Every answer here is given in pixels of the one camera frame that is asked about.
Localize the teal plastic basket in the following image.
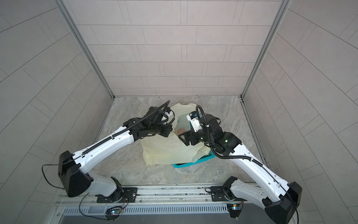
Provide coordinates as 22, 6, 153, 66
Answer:
172, 113, 216, 169

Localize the left green circuit board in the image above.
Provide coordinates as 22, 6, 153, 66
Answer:
105, 206, 123, 222

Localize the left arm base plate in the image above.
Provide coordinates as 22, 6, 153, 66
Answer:
96, 187, 138, 203

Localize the aluminium mounting rail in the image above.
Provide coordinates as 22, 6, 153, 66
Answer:
55, 182, 290, 208

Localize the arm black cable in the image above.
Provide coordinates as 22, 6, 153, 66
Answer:
81, 100, 171, 155
195, 105, 300, 224

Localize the right green circuit board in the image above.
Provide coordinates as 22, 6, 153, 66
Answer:
227, 203, 242, 218

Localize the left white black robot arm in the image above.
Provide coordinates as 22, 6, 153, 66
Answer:
58, 104, 175, 202

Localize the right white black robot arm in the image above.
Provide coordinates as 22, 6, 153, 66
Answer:
178, 112, 302, 224

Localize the white vented cable duct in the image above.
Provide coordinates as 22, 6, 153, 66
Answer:
62, 204, 228, 216

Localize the pale yellow plastic bag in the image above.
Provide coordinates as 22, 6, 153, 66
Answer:
140, 103, 209, 166

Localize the green circuit board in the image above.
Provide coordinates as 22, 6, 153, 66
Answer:
105, 206, 123, 222
227, 203, 242, 218

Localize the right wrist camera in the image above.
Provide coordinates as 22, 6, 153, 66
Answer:
186, 112, 202, 132

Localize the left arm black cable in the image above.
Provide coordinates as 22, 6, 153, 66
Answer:
81, 100, 171, 155

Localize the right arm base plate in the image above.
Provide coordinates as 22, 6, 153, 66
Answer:
205, 186, 245, 202

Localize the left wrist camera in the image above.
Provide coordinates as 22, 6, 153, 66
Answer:
161, 111, 173, 123

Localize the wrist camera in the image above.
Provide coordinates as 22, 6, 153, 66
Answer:
186, 112, 202, 132
161, 111, 173, 123

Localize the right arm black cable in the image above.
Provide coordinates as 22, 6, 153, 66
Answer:
195, 105, 300, 224

